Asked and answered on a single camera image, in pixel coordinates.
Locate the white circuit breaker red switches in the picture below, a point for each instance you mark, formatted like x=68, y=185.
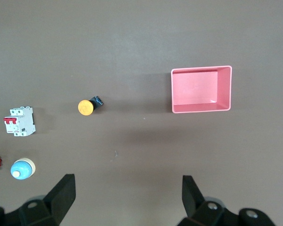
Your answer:
x=21, y=122

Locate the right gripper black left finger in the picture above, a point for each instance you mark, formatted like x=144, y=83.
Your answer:
x=59, y=195

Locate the pink plastic bin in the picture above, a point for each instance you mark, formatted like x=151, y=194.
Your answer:
x=195, y=89

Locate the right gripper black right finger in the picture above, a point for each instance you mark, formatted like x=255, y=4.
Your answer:
x=193, y=200

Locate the yellow push button black base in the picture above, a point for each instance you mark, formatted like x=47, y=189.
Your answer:
x=85, y=107

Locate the blue dome bell cream base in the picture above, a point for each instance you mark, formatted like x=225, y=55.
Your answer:
x=21, y=168

